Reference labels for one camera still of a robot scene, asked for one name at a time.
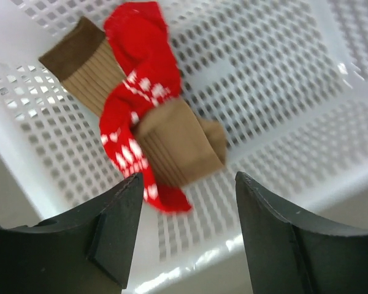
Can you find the white perforated plastic basket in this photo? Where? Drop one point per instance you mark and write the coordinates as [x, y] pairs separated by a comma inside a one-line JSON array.
[[288, 80]]

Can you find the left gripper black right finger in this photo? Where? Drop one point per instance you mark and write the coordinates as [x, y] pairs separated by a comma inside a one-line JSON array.
[[292, 250]]

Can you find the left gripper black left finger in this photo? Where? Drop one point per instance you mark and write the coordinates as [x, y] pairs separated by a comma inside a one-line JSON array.
[[87, 249]]

